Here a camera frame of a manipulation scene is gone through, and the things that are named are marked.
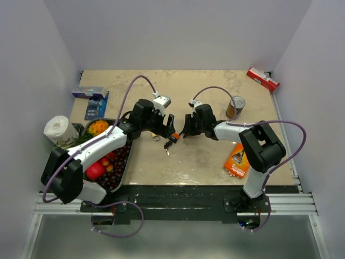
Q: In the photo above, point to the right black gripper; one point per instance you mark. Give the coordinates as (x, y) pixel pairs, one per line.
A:
(188, 125)

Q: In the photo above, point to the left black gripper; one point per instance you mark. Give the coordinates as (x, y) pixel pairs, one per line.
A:
(162, 130)

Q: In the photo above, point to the orange black padlock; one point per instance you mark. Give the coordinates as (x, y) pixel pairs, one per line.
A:
(174, 138)

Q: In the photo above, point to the brass padlock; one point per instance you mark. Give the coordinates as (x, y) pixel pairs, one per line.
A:
(155, 136)

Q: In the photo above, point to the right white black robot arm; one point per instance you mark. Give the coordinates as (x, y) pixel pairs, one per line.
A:
(262, 147)

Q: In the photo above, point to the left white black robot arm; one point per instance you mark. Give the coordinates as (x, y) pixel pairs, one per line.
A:
(64, 172)

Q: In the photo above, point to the tin can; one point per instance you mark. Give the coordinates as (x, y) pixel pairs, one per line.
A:
(235, 107)

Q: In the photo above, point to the orange blister pack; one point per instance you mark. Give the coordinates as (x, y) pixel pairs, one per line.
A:
(237, 163)

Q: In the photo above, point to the small peach fruits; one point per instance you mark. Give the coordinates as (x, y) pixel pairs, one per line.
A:
(107, 161)

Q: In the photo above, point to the orange flower pineapple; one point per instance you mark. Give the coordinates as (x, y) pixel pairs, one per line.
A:
(95, 129)

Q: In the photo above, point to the grey fruit tray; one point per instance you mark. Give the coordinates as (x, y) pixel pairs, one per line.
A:
(111, 122)

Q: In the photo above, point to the purple grapes bunch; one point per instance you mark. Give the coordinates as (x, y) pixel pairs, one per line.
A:
(111, 180)

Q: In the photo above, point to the blue blister pack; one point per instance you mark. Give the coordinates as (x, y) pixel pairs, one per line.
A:
(96, 108)

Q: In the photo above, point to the red apple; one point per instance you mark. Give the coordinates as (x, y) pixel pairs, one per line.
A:
(95, 171)

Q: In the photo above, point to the red cardboard box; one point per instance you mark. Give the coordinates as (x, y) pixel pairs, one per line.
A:
(263, 79)

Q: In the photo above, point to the blue white box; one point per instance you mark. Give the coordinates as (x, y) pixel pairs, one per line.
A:
(89, 92)

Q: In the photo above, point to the paper towel roll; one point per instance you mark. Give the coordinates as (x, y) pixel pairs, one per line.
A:
(61, 131)

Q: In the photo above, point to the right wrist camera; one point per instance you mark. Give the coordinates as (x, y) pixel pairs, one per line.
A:
(193, 104)

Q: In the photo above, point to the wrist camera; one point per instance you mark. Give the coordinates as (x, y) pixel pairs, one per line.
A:
(193, 104)
(161, 102)

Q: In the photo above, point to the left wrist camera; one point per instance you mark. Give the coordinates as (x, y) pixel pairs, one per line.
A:
(161, 102)

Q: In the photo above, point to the aluminium rail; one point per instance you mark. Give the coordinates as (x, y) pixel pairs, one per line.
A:
(281, 204)

